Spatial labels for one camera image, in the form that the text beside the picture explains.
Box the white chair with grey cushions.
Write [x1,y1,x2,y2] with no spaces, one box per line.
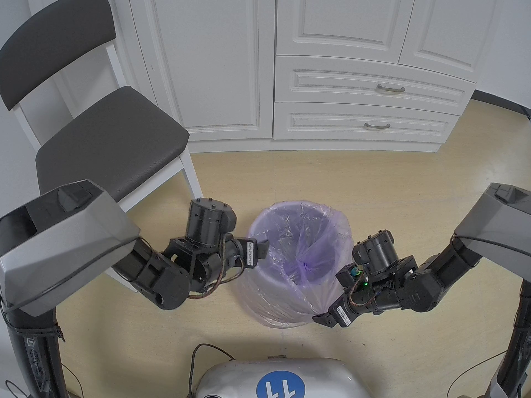
[0,0,205,294]

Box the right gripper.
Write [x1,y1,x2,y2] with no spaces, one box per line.
[329,292,377,329]

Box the purple plastic bag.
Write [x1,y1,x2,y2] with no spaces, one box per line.
[242,199,354,329]

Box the white wardrobe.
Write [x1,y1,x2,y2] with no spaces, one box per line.
[25,0,503,155]

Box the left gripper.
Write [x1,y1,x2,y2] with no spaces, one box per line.
[236,236,271,272]

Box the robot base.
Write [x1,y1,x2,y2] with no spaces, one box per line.
[198,357,371,398]

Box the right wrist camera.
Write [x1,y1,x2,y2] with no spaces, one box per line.
[336,263,366,290]

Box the white trash bin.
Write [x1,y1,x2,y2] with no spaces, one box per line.
[244,239,329,329]

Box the black cable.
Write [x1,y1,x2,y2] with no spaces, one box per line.
[449,352,512,398]
[188,343,238,398]

